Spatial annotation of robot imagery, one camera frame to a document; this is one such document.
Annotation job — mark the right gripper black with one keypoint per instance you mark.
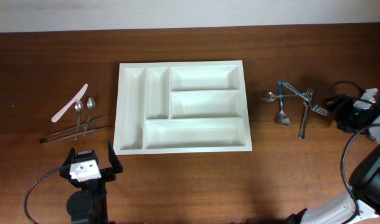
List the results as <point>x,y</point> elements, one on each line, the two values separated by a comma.
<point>341,102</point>

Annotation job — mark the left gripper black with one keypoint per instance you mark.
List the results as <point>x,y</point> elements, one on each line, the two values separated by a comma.
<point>109,173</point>

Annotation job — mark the steel fork angled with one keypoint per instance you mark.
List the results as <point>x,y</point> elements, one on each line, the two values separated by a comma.
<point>315,108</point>

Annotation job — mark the steel fork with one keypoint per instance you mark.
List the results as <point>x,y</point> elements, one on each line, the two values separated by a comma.
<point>309,95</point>

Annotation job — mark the steel spoon blue-tinted handle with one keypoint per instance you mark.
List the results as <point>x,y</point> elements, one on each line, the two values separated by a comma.
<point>281,117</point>

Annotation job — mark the steel spoon sideways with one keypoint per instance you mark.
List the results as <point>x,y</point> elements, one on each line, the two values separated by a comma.
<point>268,96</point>

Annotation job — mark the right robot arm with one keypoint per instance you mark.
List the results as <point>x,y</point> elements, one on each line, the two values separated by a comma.
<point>361,198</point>

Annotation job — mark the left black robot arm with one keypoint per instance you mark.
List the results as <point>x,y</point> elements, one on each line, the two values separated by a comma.
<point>89,203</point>

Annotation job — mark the steel serrated tongs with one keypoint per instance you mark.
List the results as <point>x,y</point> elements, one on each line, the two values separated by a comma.
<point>80,130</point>

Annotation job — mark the small steel teaspoon left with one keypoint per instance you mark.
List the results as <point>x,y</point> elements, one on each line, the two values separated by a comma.
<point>79,109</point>

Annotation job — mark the small steel teaspoon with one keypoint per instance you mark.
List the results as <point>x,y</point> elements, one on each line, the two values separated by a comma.
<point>91,106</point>
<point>79,109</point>

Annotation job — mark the small steel teaspoon right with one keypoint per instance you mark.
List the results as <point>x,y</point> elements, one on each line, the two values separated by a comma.
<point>91,106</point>

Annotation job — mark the pink plastic knife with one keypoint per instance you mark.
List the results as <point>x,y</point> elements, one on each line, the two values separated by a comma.
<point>76,98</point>

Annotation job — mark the white plastic cutlery tray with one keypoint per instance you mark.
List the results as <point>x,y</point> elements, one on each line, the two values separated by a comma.
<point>181,107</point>

